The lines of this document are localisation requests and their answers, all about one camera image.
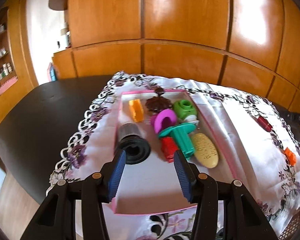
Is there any gold oval embossed case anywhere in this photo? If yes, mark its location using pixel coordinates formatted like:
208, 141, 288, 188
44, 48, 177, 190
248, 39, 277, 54
191, 133, 219, 168

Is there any orange holed cube block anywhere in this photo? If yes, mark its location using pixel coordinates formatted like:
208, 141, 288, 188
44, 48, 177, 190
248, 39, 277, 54
283, 147, 296, 166

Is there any red plastic block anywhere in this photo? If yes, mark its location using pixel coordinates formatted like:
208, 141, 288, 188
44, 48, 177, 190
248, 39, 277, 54
160, 137, 179, 163

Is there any teal plastic funnel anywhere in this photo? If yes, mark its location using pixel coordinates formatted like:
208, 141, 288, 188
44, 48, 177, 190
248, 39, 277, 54
158, 122, 196, 159

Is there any clear cup with dark filter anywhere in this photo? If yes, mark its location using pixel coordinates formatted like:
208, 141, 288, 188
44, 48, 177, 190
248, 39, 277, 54
116, 123, 151, 165

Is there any magenta plastic funnel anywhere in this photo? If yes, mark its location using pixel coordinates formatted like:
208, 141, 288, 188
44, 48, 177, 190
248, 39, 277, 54
150, 109, 178, 134

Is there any orange yellow toy block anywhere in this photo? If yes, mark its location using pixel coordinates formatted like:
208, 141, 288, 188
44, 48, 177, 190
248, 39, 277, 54
128, 99, 144, 122

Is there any dark brown carved lid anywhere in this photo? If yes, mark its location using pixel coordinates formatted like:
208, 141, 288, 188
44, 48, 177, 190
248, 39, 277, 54
145, 87, 172, 116

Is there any white floral embroidered tablecloth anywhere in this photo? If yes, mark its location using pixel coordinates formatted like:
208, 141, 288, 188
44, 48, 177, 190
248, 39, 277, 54
50, 72, 300, 239

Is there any red cylindrical tube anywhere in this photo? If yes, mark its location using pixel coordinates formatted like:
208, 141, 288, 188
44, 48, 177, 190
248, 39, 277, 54
257, 115, 273, 132

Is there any pink white storage box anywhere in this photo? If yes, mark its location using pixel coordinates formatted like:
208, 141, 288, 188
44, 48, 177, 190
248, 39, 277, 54
115, 90, 237, 215

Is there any wooden wall shelf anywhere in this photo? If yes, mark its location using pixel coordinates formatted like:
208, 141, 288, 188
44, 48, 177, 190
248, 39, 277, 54
0, 7, 18, 96

